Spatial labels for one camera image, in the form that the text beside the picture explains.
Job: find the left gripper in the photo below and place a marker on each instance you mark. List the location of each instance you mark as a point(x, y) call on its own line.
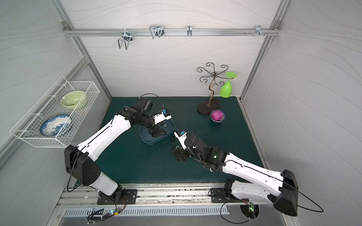
point(157, 130)

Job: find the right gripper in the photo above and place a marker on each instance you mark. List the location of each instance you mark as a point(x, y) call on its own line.
point(181, 151)

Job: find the blue plastic storage box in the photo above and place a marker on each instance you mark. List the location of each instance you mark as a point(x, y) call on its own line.
point(164, 129)

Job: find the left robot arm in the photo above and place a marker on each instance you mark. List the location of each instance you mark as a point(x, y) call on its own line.
point(80, 160)

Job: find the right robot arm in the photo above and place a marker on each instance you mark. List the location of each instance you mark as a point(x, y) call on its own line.
point(278, 188)

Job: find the purple ball in bowl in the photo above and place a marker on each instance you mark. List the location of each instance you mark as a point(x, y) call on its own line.
point(217, 116)

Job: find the dark metal jewelry stand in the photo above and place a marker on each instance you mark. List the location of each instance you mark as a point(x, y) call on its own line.
point(213, 79)

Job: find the green plastic goblet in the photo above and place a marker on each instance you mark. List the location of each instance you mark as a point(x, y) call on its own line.
point(226, 89)

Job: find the green ceramic bowl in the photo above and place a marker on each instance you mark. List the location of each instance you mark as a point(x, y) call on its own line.
point(75, 100)

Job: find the metal double hook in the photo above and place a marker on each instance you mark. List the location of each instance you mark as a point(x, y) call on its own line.
point(125, 40)

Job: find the blue white patterned bowl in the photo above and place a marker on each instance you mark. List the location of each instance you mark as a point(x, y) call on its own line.
point(56, 126)

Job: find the metal hook centre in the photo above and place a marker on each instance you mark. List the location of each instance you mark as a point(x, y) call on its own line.
point(156, 30)

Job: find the small metal hook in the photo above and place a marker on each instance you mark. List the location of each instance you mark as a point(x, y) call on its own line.
point(189, 30)

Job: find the metal hook right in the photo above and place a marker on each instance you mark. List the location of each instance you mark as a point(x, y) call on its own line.
point(257, 32)

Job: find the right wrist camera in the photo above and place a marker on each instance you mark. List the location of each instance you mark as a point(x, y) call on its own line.
point(181, 136)

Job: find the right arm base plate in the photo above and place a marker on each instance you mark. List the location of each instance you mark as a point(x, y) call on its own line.
point(218, 195)

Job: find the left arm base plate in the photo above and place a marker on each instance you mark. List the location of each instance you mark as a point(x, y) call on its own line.
point(124, 196)

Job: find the aluminium front rail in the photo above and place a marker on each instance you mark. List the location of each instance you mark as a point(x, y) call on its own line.
point(164, 194)

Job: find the aluminium rail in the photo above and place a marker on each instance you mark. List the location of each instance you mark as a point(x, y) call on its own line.
point(164, 194)
point(177, 32)

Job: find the white wire basket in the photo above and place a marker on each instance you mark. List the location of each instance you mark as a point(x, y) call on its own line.
point(28, 127)

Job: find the aluminium top rail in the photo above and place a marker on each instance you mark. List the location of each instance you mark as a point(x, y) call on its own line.
point(177, 32)

